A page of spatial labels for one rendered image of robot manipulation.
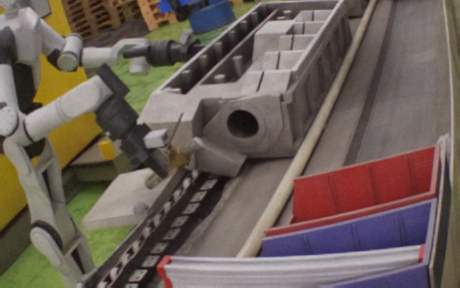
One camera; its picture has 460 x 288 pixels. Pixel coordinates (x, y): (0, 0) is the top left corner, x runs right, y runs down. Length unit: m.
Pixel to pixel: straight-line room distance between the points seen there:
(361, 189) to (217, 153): 0.62
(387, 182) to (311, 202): 0.17
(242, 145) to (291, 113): 0.15
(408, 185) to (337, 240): 0.24
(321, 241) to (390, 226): 0.13
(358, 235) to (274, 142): 0.77
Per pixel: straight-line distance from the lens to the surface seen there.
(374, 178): 1.26
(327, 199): 1.30
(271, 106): 1.76
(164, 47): 2.28
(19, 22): 1.99
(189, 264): 1.04
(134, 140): 1.60
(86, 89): 1.59
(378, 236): 1.07
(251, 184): 1.74
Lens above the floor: 1.40
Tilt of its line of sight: 17 degrees down
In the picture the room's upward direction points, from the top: 21 degrees counter-clockwise
